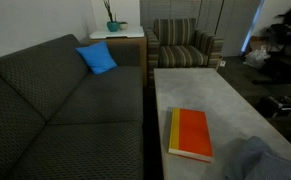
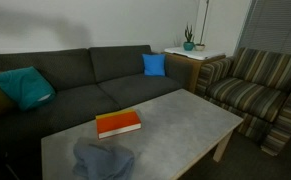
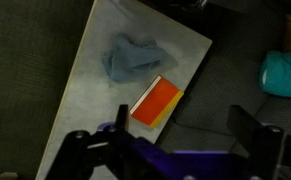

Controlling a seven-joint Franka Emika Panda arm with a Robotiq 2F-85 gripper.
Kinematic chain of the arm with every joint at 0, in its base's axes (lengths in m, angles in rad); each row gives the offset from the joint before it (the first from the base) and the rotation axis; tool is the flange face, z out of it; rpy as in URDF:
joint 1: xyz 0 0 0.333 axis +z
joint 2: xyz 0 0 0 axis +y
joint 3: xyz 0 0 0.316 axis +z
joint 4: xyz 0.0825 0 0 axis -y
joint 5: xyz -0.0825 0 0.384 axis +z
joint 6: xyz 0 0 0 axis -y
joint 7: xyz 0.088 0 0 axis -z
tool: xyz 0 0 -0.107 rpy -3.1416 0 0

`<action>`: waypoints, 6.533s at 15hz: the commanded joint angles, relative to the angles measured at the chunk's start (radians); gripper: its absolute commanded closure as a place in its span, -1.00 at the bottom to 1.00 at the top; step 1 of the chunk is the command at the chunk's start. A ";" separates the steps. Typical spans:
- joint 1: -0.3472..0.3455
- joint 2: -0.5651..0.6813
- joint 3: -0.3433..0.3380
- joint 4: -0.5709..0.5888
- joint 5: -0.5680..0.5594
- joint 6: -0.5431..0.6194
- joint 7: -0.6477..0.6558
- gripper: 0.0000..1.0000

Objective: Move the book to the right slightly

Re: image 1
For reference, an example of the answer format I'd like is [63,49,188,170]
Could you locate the blue square cushion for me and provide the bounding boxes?
[75,40,118,75]

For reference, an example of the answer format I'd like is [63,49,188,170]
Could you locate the small white plant pot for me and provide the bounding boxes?
[118,21,129,31]

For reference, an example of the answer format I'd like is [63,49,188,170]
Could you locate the dark grey patterned sofa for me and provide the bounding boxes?
[0,33,145,180]

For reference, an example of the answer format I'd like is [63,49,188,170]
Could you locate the orange and yellow book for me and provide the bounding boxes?
[167,107,215,164]

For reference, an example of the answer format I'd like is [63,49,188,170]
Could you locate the white flat board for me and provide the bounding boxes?
[89,26,145,40]

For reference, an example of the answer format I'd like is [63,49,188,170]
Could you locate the white plastic bag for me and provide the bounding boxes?
[243,49,272,69]

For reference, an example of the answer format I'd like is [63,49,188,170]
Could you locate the brown cardboard box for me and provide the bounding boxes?
[248,35,269,53]

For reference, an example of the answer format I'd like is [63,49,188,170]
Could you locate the black case with silver trim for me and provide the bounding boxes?
[258,95,291,119]

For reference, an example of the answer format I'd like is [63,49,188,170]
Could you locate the teal pot with plant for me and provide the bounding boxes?
[102,0,120,33]

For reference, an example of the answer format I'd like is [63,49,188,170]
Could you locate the striped armchair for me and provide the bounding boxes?
[144,17,225,89]

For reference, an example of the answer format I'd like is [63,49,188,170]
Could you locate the grey window blinds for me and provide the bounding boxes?
[139,0,203,29]

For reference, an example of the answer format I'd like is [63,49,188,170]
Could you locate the grey-blue crumpled cloth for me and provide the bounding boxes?
[223,135,291,180]

